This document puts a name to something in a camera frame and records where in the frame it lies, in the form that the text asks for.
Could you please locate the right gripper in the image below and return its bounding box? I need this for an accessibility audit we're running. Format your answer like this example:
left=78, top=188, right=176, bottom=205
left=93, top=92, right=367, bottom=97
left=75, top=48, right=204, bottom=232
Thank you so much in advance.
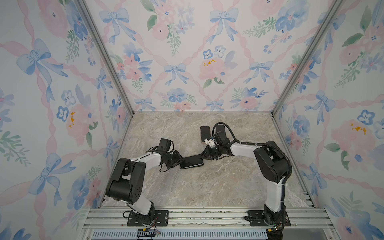
left=198, top=146, right=223, bottom=162

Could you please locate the white-edged black phone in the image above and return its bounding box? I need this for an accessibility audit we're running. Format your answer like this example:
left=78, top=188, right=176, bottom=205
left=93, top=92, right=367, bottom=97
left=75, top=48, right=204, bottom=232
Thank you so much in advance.
left=180, top=155, right=204, bottom=169

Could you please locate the purple-edged black phone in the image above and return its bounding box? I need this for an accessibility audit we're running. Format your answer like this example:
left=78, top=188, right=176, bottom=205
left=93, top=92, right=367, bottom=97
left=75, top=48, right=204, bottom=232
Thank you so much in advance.
left=200, top=126, right=211, bottom=143

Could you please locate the blue-edged black phone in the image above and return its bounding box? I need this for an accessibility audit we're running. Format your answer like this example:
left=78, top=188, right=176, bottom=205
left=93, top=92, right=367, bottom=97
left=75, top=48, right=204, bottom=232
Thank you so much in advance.
left=215, top=125, right=226, bottom=136

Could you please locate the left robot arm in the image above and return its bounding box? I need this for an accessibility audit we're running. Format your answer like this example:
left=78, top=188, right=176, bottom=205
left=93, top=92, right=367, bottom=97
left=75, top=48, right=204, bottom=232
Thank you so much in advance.
left=106, top=151, right=183, bottom=216

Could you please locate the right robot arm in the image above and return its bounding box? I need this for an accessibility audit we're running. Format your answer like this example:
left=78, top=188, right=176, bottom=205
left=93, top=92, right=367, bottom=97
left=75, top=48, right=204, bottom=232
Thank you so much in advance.
left=202, top=139, right=293, bottom=228

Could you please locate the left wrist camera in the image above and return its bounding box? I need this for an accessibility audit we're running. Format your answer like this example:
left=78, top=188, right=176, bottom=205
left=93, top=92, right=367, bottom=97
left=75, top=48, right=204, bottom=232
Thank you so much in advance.
left=156, top=138, right=174, bottom=153

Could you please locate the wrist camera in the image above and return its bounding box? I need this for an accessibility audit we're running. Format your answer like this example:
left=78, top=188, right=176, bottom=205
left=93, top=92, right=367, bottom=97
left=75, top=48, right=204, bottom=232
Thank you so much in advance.
left=204, top=131, right=231, bottom=148
left=156, top=138, right=174, bottom=153

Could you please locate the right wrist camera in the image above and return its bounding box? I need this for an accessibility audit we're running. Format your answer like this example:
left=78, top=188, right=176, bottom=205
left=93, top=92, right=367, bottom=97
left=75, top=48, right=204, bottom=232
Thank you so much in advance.
left=204, top=131, right=231, bottom=148

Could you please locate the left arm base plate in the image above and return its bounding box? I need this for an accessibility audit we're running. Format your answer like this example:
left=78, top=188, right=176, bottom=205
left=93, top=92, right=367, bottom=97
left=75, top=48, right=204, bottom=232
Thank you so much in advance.
left=123, top=210, right=170, bottom=228

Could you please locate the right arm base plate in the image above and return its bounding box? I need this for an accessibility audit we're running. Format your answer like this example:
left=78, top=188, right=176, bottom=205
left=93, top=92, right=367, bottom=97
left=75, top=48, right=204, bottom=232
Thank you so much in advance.
left=244, top=210, right=291, bottom=228

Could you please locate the aluminium front rail frame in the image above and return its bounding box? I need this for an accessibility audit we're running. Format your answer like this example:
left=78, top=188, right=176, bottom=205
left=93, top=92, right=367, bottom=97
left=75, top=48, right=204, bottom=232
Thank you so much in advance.
left=78, top=207, right=340, bottom=240

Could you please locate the left corner aluminium post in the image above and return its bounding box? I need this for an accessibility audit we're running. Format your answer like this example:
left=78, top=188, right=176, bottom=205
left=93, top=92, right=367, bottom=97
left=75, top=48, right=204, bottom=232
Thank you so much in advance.
left=74, top=0, right=134, bottom=117

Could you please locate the corner aluminium post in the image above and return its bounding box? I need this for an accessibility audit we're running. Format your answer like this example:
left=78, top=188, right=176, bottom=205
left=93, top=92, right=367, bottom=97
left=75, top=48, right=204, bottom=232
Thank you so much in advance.
left=271, top=0, right=344, bottom=117
left=74, top=0, right=134, bottom=117

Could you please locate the right corner aluminium post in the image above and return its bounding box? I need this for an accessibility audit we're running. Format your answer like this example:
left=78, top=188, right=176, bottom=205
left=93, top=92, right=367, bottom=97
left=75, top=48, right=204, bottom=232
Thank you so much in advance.
left=271, top=0, right=344, bottom=117

